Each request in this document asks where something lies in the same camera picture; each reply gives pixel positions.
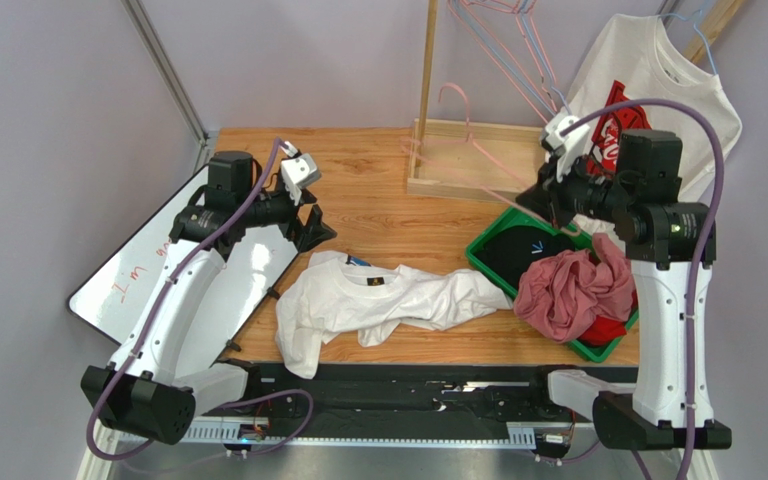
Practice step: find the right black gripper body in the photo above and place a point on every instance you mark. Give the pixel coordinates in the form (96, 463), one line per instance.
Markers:
(550, 197)

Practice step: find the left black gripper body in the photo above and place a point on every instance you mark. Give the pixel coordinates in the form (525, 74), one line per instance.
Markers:
(270, 209)

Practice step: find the white flower print t-shirt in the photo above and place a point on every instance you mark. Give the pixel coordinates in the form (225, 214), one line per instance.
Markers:
(338, 293)

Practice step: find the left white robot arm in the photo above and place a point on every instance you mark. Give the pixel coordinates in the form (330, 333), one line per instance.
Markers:
(175, 294)

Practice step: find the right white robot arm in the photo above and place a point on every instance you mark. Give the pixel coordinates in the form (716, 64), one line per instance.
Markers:
(671, 254)

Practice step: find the wooden hanger rack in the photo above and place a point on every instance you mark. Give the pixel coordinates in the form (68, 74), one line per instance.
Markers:
(541, 94)

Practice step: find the pink crumpled shirt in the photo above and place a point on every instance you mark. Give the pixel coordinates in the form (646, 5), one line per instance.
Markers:
(561, 296)

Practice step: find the white t-shirt red print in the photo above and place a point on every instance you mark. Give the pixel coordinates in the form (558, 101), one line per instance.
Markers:
(633, 58)

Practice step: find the blue hanger holding shirt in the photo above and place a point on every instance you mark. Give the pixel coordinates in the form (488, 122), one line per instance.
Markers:
(699, 48)

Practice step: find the green plastic bin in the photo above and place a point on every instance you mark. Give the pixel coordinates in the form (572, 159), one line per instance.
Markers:
(582, 241)

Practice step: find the whiteboard with red writing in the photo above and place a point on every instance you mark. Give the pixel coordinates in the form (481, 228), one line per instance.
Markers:
(113, 299)

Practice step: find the black garment in bin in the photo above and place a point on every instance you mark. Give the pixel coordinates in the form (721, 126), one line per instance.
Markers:
(508, 254)

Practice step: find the red garment in bin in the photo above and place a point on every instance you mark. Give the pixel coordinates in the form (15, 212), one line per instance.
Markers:
(602, 332)

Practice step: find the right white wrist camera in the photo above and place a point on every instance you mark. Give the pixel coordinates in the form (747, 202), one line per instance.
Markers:
(564, 140)

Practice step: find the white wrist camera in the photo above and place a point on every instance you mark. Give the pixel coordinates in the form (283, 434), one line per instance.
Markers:
(564, 140)
(298, 171)

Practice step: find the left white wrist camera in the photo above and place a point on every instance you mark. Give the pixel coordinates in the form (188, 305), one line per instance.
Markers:
(298, 171)

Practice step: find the aluminium corner frame post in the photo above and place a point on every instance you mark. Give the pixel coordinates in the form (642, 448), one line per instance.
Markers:
(204, 138)

